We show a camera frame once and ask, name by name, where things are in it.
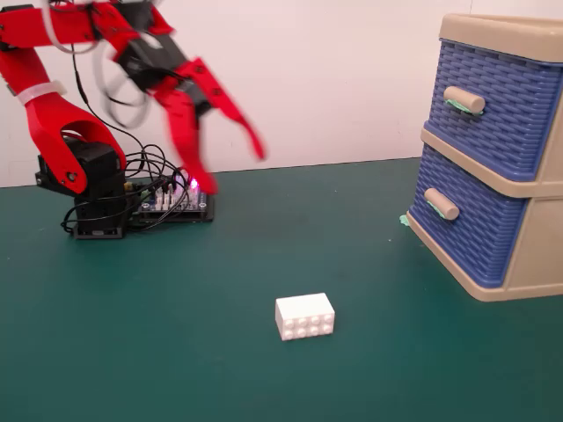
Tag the beige plastic drawer cabinet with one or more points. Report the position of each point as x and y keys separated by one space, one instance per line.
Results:
x=541 y=246

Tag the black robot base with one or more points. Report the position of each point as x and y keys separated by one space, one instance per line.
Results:
x=99 y=193

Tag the red robot arm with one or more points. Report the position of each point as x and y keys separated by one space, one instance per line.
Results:
x=48 y=114

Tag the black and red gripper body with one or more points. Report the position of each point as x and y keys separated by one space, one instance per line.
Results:
x=149 y=57

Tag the controller board with lit LED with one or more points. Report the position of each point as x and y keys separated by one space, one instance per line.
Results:
x=176 y=204

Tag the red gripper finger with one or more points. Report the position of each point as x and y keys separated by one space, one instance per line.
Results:
x=184 y=132
x=211 y=88

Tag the white toy brick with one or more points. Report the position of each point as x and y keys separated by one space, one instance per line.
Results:
x=303 y=314

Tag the green tape piece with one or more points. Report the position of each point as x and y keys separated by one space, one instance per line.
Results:
x=404 y=220

